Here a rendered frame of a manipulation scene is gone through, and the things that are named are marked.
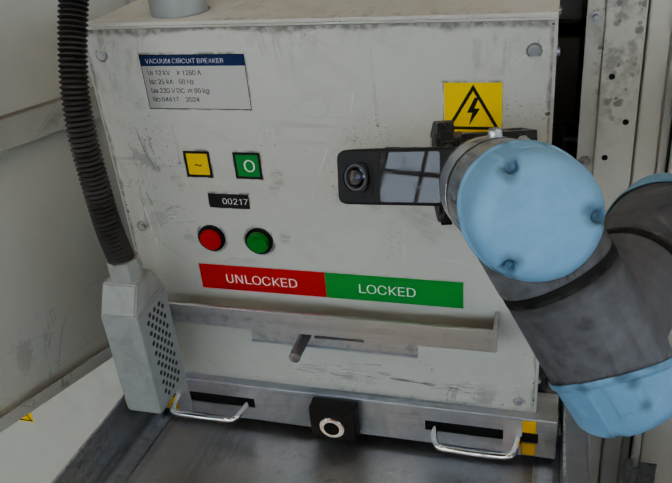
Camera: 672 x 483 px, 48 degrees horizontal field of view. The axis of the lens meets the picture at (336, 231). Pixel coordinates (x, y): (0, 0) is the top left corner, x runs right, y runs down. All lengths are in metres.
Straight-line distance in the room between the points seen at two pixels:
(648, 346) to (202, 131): 0.53
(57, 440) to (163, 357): 0.79
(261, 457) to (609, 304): 0.63
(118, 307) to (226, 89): 0.27
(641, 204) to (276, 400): 0.58
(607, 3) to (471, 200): 0.63
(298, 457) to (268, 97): 0.46
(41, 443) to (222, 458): 0.77
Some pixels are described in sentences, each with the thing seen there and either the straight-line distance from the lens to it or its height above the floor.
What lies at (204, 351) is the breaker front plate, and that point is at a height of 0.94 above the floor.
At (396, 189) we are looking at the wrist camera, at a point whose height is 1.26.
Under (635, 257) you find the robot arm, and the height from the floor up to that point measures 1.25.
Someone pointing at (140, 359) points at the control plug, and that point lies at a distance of 0.90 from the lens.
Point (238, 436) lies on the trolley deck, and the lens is 1.04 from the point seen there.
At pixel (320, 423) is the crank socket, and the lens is 0.97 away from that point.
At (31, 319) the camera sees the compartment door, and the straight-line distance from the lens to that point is 1.14.
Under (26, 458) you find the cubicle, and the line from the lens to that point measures 1.78.
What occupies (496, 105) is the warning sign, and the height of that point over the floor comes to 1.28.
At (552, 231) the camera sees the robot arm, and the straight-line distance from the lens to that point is 0.42.
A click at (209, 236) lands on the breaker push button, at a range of 0.89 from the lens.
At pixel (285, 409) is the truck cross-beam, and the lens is 1.01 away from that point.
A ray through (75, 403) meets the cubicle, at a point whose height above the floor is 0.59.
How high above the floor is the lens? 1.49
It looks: 25 degrees down
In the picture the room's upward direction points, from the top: 4 degrees counter-clockwise
